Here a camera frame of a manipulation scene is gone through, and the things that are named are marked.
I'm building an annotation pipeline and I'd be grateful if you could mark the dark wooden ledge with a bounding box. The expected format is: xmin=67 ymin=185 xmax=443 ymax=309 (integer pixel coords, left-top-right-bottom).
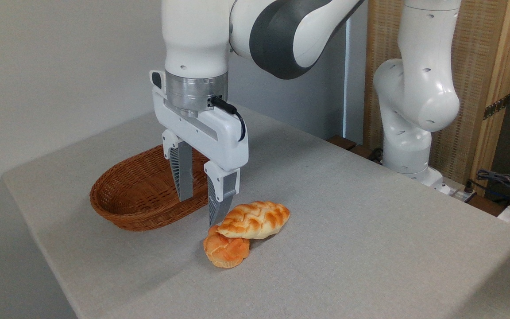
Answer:
xmin=326 ymin=135 xmax=385 ymax=163

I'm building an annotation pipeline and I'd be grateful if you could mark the round orange bread roll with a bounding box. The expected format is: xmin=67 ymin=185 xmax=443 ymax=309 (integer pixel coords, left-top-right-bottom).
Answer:
xmin=203 ymin=225 xmax=251 ymax=269

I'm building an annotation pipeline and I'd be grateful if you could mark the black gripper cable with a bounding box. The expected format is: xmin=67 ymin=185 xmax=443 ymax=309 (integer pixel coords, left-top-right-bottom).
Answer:
xmin=208 ymin=96 xmax=247 ymax=142

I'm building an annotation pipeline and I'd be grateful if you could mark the brown woven wicker basket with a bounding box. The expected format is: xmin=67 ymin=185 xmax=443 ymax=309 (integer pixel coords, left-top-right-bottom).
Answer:
xmin=89 ymin=144 xmax=212 ymax=232

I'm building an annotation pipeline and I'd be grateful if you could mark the wooden woven folding screen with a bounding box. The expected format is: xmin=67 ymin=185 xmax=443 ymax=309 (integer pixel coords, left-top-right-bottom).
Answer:
xmin=363 ymin=0 xmax=510 ymax=196

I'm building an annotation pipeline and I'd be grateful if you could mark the bundle of dark cables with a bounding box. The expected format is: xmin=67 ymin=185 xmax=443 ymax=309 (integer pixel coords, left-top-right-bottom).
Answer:
xmin=464 ymin=169 xmax=510 ymax=205

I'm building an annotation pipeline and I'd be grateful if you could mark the long braided bread loaf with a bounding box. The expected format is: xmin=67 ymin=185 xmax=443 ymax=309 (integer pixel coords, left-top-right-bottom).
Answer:
xmin=216 ymin=201 xmax=290 ymax=240

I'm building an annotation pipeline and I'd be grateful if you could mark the black screen hinge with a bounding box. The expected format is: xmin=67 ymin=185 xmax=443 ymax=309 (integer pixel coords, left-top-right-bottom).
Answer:
xmin=483 ymin=94 xmax=510 ymax=121

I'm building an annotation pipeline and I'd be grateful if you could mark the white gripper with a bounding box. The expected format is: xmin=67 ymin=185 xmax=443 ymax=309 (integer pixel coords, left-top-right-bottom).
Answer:
xmin=150 ymin=70 xmax=249 ymax=227

